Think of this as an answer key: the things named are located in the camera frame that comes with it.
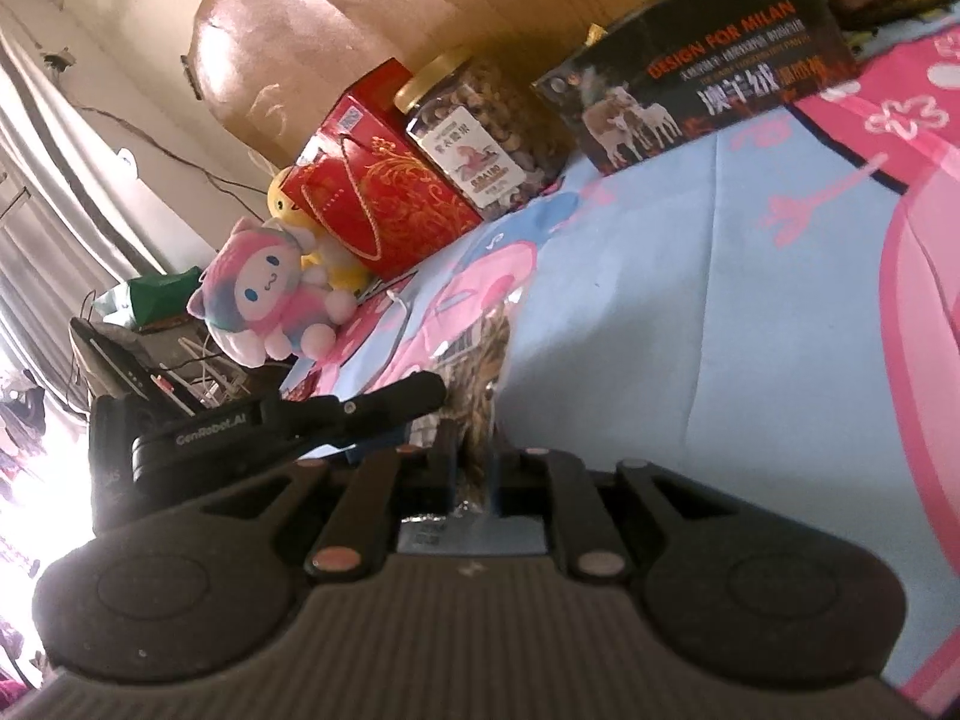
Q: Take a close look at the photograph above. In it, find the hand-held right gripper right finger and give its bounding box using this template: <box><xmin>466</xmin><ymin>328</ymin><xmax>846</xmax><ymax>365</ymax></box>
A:
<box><xmin>487</xmin><ymin>446</ymin><xmax>751</xmax><ymax>584</ymax></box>

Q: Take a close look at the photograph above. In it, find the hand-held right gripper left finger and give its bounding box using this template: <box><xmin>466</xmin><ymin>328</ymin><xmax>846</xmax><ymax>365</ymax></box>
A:
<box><xmin>180</xmin><ymin>420</ymin><xmax>460</xmax><ymax>582</ymax></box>

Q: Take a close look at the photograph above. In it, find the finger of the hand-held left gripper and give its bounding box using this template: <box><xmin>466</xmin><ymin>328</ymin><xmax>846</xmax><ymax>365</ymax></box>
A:
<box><xmin>281</xmin><ymin>370</ymin><xmax>449</xmax><ymax>452</ymax></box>

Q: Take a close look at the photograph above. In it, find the clear pack of brown cakes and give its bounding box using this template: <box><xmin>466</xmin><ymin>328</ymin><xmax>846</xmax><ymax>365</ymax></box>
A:
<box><xmin>397</xmin><ymin>298</ymin><xmax>548</xmax><ymax>552</ymax></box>

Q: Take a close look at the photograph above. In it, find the black flat device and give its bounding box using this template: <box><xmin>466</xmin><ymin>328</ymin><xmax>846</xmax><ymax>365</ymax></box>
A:
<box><xmin>70</xmin><ymin>317</ymin><xmax>155</xmax><ymax>400</ymax></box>

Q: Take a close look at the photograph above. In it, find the green bag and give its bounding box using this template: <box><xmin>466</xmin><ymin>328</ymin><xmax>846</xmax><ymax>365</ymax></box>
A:
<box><xmin>127</xmin><ymin>268</ymin><xmax>205</xmax><ymax>331</ymax></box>

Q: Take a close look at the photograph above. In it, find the pink plush toy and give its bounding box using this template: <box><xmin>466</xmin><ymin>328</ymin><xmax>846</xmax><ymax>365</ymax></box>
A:
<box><xmin>186</xmin><ymin>216</ymin><xmax>359</xmax><ymax>367</ymax></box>

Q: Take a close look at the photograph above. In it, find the printed blanket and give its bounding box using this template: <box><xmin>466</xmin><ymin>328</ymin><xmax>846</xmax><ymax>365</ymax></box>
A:
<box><xmin>277</xmin><ymin>0</ymin><xmax>960</xmax><ymax>713</ymax></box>

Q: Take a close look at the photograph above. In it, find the red gift box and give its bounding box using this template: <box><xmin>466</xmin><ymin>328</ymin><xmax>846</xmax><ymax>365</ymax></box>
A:
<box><xmin>289</xmin><ymin>58</ymin><xmax>485</xmax><ymax>280</ymax></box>

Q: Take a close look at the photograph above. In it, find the yellow plush toy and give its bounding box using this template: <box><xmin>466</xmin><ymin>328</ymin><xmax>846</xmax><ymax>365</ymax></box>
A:
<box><xmin>266</xmin><ymin>165</ymin><xmax>372</xmax><ymax>293</ymax></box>

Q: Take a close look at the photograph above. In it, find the cashew jar with gold lid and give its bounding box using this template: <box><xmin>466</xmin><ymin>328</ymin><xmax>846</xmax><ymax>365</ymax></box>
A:
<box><xmin>394</xmin><ymin>49</ymin><xmax>578</xmax><ymax>222</ymax></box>

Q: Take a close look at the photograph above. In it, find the grey curtain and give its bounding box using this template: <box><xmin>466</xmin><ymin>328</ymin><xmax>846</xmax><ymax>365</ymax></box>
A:
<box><xmin>0</xmin><ymin>15</ymin><xmax>173</xmax><ymax>421</ymax></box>

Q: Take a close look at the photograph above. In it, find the brown wooden board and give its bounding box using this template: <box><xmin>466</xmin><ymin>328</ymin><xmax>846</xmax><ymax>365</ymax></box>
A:
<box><xmin>180</xmin><ymin>0</ymin><xmax>796</xmax><ymax>166</ymax></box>

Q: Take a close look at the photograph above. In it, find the black box with sheep print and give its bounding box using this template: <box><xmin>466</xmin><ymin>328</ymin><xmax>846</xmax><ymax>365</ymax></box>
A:
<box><xmin>531</xmin><ymin>0</ymin><xmax>860</xmax><ymax>177</ymax></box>

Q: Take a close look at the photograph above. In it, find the black wall cable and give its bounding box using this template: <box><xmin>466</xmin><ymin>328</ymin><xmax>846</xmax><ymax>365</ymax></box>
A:
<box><xmin>73</xmin><ymin>105</ymin><xmax>278</xmax><ymax>196</ymax></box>

